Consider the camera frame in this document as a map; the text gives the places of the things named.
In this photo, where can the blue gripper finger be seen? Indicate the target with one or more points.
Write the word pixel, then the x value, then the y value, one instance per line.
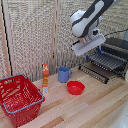
pixel 100 51
pixel 87 58

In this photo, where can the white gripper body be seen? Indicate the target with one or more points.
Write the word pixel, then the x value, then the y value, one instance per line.
pixel 88 45

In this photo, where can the dark metal oven tray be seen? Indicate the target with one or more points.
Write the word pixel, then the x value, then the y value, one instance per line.
pixel 108 61

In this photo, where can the red bowl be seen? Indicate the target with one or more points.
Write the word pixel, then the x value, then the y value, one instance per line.
pixel 75 88

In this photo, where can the white black Franka robot arm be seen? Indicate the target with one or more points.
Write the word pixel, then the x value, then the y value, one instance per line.
pixel 87 18

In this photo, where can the black open oven door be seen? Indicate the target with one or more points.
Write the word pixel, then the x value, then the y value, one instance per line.
pixel 94 73

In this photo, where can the black dish rack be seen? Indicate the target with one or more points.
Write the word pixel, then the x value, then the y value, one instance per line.
pixel 116 45

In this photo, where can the blue mug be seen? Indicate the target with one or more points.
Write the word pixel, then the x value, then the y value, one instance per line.
pixel 63 75

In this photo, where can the red and yellow tall package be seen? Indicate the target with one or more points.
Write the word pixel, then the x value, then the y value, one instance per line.
pixel 45 75

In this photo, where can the red plastic shopping basket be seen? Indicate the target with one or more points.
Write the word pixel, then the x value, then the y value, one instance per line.
pixel 20 100

